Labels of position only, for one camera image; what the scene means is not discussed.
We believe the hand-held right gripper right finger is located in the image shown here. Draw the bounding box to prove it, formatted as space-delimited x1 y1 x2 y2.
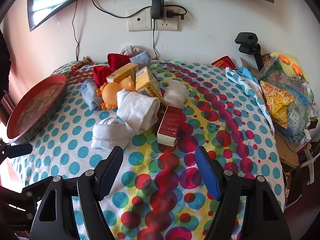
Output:
194 145 292 240

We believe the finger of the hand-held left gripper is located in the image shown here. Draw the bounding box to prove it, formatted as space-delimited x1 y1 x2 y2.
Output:
0 140 32 158

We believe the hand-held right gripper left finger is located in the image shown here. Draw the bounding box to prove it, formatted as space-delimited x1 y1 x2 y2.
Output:
30 145 124 240

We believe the small white sock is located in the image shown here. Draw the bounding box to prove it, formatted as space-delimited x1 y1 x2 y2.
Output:
90 117 133 150

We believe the red round tray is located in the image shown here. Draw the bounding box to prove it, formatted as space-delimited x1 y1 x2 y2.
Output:
6 74 68 144

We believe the dark red box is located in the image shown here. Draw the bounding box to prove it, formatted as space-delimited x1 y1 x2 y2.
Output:
157 105 184 147

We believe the large white sock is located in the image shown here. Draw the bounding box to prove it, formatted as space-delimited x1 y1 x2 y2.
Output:
117 89 160 133

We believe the blue-grey sock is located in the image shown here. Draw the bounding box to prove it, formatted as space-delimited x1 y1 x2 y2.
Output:
80 79 103 112
129 51 152 67

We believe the orange rubber toy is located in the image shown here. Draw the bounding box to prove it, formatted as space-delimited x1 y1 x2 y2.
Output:
95 76 137 110

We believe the clear plastic bag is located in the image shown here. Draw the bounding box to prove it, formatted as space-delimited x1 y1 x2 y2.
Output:
162 79 190 107

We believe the yellow medicine box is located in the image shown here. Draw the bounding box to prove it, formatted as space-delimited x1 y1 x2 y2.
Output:
106 62 139 84
135 66 164 99

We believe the plain red sock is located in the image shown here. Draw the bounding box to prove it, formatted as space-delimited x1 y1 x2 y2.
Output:
107 53 133 72

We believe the white knotted sock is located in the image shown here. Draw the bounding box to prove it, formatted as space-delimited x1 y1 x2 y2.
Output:
121 45 139 55

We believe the polka dot tablecloth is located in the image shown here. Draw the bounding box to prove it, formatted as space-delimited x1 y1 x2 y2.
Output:
11 59 285 240

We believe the brown cardboard box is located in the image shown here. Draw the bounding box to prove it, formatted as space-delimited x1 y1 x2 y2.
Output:
277 135 302 167

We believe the white blue-patterned cloth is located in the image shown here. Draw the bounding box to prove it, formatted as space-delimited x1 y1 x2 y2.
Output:
224 66 275 134

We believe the plastic bag of snacks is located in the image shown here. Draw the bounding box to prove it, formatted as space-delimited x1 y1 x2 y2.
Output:
259 57 314 140

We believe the red foil packet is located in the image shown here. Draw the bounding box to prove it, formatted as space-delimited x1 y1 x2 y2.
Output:
211 56 237 69

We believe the yellow knitted toy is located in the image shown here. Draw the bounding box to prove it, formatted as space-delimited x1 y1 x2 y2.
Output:
269 52 310 84

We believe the curved black monitor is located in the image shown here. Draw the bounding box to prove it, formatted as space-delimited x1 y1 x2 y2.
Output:
27 0 275 32

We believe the black power adapter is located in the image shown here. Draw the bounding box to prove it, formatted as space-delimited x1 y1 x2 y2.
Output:
151 0 164 20

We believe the thin black cable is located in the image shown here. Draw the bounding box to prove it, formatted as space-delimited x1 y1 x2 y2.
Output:
72 1 79 62

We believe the black adapter cable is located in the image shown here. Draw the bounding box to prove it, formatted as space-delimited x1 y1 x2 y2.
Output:
151 29 159 60

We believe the black clamp mount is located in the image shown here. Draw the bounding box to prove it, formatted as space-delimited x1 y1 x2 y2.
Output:
234 32 264 72

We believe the white power wall socket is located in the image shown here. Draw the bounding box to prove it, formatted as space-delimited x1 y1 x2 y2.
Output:
152 15 181 32

